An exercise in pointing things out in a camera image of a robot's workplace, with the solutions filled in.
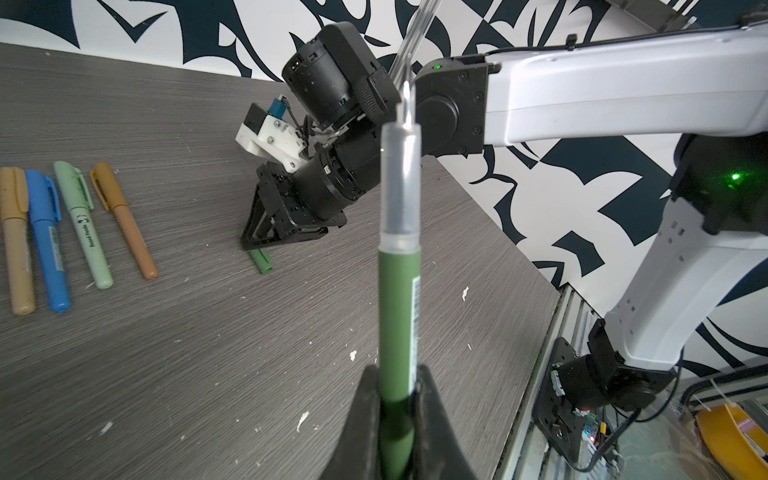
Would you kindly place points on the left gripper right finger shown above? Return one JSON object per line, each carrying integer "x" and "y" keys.
{"x": 436, "y": 451}

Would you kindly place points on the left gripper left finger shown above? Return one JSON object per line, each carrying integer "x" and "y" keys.
{"x": 356, "y": 455}

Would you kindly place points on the blue pen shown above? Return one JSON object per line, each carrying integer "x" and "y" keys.
{"x": 44, "y": 215}

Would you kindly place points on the dark green pen cap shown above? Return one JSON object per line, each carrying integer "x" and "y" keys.
{"x": 262, "y": 260}

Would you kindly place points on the yellow object beyond rail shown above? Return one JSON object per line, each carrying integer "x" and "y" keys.
{"x": 736, "y": 441}

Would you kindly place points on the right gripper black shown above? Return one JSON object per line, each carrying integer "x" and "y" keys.
{"x": 347, "y": 95}

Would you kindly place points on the dark green pen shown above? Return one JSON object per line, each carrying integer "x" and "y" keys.
{"x": 399, "y": 277}

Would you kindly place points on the light green pen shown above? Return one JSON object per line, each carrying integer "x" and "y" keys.
{"x": 79, "y": 204}

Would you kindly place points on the tan pen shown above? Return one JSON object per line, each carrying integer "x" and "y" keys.
{"x": 14, "y": 223}

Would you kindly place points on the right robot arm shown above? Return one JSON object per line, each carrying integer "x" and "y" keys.
{"x": 635, "y": 168}

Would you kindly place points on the brown pen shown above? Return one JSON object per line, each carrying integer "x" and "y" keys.
{"x": 112, "y": 198}

